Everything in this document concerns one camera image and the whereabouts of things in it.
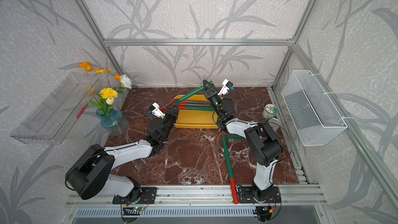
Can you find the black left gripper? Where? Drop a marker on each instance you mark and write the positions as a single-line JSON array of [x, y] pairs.
[[173, 114]]

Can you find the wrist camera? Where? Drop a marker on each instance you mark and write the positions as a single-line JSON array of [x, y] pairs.
[[226, 87], [155, 110]]

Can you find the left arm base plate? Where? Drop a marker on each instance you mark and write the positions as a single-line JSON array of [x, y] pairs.
[[144, 195]]

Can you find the clear acrylic wall shelf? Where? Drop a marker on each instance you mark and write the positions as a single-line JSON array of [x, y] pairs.
[[52, 121]]

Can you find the blue glass flower vase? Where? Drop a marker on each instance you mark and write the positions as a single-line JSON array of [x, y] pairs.
[[115, 123]]

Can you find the white wire mesh basket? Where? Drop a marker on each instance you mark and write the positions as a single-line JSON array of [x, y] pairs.
[[315, 117]]

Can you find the right circuit board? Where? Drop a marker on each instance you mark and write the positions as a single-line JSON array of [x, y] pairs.
[[264, 211]]

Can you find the metal pull-tab can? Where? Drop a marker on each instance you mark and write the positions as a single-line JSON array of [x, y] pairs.
[[274, 123]]

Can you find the yellow plastic storage box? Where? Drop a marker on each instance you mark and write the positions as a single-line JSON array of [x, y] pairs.
[[196, 119]]

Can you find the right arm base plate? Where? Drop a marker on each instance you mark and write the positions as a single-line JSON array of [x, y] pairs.
[[248, 194]]

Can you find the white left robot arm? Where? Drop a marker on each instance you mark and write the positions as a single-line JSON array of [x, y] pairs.
[[91, 174]]

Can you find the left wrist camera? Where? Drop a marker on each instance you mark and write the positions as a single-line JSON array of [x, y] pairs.
[[155, 110]]

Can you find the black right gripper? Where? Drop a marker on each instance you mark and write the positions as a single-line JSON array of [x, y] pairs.
[[214, 92]]

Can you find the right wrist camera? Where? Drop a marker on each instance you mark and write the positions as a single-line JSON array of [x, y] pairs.
[[226, 87]]

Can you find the circuit board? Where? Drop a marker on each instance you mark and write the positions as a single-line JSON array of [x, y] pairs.
[[264, 211], [133, 211]]

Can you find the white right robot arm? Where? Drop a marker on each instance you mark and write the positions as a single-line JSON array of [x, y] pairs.
[[264, 142]]

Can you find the left circuit board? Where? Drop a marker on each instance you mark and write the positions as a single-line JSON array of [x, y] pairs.
[[133, 211]]

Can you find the aluminium frame profile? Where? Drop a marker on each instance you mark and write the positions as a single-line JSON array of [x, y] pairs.
[[381, 173]]

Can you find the artificial flower bouquet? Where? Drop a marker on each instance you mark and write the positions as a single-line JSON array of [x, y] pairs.
[[105, 99]]

